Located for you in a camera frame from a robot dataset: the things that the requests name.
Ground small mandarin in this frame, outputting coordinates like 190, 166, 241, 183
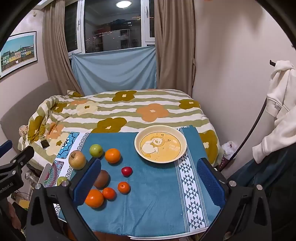
102, 187, 116, 200
118, 182, 130, 194

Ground white framed window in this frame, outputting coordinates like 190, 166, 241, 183
63, 0, 156, 55

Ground wall poster of colourful houses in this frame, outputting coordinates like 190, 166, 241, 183
0, 31, 38, 79

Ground large yellow-red apple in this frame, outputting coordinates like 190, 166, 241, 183
68, 150, 87, 170

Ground beige curtain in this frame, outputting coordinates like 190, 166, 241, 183
43, 0, 85, 98
154, 0, 196, 96

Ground patterned white and blue mat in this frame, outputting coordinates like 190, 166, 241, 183
40, 132, 90, 220

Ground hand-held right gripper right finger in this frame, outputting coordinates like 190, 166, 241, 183
196, 158, 272, 241

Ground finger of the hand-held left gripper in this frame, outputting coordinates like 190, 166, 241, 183
6, 146, 35, 173
0, 140, 13, 154

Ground cream bowl with duck print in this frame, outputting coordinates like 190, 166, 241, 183
134, 125, 187, 164

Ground white plastic bag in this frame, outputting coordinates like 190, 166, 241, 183
221, 141, 237, 160

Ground light blue hanging cloth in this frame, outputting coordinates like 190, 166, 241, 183
70, 46, 158, 95

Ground black clothes stand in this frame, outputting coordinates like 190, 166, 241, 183
220, 60, 277, 173

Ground large orange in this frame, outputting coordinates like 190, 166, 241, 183
105, 148, 121, 164
85, 189, 104, 208

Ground teal towel with triangle border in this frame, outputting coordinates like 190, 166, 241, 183
76, 125, 222, 237

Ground floral striped blanket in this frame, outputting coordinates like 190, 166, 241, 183
18, 89, 222, 167

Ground white hoodie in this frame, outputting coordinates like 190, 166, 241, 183
252, 60, 296, 164

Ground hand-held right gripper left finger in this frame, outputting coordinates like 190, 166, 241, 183
25, 158, 102, 241

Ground dark blue garment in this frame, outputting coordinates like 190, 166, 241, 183
228, 148, 296, 209

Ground brown kiwi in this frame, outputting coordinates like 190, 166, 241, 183
93, 170, 110, 189

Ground beige upholstered headboard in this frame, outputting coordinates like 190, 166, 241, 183
0, 80, 70, 153

